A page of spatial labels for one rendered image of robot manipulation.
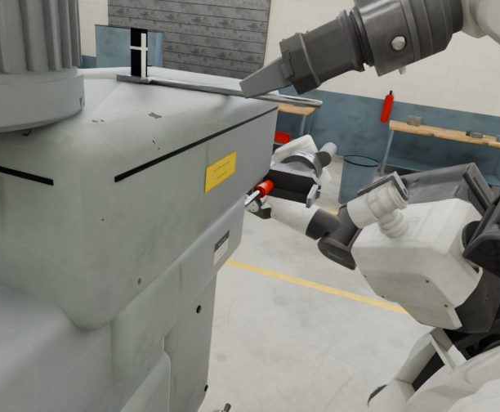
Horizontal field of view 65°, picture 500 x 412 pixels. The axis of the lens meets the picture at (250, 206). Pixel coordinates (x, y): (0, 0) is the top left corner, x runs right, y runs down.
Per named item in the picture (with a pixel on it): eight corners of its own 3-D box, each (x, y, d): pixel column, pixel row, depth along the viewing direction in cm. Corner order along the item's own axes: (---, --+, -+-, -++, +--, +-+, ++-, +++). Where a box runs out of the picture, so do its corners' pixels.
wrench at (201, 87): (322, 105, 46) (323, 98, 45) (319, 110, 42) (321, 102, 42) (133, 78, 50) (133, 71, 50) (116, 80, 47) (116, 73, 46)
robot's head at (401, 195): (378, 216, 89) (361, 187, 89) (414, 200, 84) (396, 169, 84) (372, 226, 83) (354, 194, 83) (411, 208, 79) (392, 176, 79)
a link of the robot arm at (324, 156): (274, 160, 87) (286, 150, 97) (296, 202, 89) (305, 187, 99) (319, 138, 82) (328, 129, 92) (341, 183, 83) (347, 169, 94)
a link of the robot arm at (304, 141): (296, 141, 87) (264, 155, 99) (314, 177, 89) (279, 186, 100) (314, 131, 91) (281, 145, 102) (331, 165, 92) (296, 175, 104)
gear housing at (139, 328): (120, 213, 72) (119, 162, 68) (243, 246, 66) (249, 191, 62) (-69, 322, 43) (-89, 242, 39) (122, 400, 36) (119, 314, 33)
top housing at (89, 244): (145, 150, 77) (146, 62, 71) (272, 176, 70) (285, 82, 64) (-146, 259, 35) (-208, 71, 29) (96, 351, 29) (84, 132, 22)
